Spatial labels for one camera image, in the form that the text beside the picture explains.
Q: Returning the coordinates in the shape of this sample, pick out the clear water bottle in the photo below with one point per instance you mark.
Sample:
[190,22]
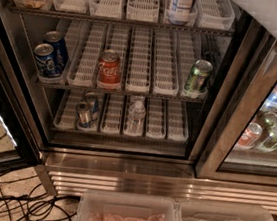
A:
[135,120]

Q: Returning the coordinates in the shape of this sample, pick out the closed fridge glass door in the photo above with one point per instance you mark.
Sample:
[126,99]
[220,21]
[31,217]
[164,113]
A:
[255,68]

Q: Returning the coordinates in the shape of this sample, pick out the red Coca-Cola can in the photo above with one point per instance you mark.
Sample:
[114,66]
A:
[109,67]

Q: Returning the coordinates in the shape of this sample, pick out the rear small blue can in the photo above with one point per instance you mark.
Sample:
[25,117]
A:
[92,99]

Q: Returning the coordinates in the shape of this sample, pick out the small blue can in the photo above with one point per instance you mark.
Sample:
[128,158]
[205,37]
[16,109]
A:
[92,99]
[83,110]

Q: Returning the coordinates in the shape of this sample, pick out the front small blue can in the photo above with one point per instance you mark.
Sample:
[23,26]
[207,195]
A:
[83,110]

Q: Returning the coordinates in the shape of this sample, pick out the green soda can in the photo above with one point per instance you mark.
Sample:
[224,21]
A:
[198,76]

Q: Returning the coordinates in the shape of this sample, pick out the rear blue soda can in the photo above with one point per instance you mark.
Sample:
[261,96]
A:
[56,39]

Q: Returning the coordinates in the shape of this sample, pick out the blue soda can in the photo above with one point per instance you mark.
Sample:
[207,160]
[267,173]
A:
[56,39]
[45,61]

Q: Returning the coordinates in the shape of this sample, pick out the left clear plastic bin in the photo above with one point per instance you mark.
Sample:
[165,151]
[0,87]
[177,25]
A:
[113,206]

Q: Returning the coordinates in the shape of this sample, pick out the front blue soda can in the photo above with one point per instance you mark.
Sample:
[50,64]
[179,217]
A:
[45,61]

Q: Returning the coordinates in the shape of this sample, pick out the red can right compartment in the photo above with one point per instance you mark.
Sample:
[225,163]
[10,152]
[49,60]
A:
[249,136]

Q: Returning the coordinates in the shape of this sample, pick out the green can right compartment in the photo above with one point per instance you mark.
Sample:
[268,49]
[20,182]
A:
[269,141]

